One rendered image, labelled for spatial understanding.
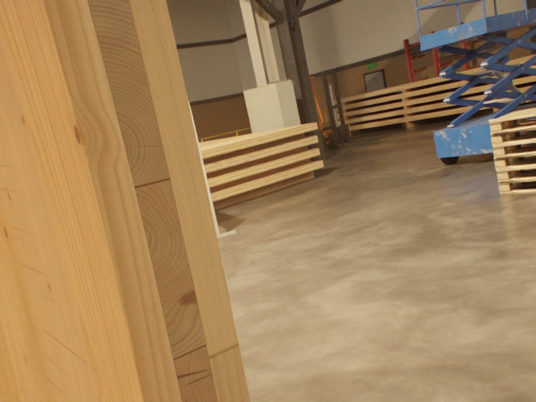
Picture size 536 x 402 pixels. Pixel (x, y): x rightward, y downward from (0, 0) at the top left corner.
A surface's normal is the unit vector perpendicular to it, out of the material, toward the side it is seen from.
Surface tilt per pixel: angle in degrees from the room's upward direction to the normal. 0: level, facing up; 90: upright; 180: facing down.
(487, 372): 0
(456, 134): 90
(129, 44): 92
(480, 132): 90
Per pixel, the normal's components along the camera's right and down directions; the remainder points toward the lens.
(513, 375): -0.21, -0.97
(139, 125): 0.55, 0.05
